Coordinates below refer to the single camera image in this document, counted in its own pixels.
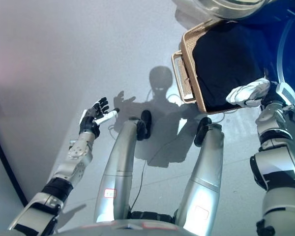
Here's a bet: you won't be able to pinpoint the silver left robot leg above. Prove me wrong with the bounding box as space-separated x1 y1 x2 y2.
93 110 152 222

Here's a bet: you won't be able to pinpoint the silver robot torso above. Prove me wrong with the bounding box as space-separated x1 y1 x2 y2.
56 218 188 236

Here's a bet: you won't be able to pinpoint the white cloth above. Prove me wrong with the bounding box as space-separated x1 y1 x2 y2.
225 78 271 108

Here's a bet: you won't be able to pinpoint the round washing machine door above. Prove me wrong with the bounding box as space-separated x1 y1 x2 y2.
170 0 269 20

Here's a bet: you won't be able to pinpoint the thin black cable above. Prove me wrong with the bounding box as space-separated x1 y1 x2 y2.
128 141 172 210

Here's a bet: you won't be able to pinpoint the silver right robot leg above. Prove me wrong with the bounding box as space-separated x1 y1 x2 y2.
174 117 225 228

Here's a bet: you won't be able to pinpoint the silver robot leg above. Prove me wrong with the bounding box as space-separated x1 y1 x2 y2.
93 110 152 222
174 117 225 228

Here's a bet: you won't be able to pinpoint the black clothes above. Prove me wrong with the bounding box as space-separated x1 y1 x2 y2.
192 21 269 112

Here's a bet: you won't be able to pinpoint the grey front-load washing machine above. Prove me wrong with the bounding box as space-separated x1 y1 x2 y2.
254 0 295 86

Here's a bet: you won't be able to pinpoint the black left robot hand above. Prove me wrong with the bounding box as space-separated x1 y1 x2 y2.
79 96 120 136

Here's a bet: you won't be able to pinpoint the large woven laundry basket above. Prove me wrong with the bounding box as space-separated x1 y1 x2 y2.
181 20 264 115

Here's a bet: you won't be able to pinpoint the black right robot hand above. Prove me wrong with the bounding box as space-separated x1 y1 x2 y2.
260 82 295 107

